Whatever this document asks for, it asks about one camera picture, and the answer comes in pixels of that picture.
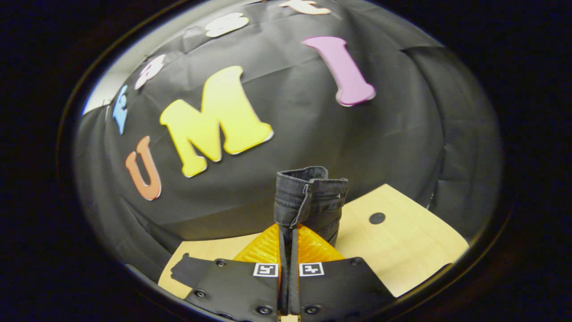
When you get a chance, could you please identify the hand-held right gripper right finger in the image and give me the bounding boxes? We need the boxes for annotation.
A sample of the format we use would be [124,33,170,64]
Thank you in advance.
[290,223,397,322]

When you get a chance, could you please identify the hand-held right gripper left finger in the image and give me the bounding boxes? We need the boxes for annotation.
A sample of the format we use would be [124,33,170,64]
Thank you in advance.
[184,223,287,322]

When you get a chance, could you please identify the black jeans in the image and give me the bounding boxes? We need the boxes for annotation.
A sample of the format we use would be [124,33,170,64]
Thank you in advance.
[170,165,349,288]

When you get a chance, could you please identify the black backdrop cloth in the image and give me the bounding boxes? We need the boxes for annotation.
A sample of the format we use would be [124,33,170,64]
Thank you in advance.
[74,0,504,283]

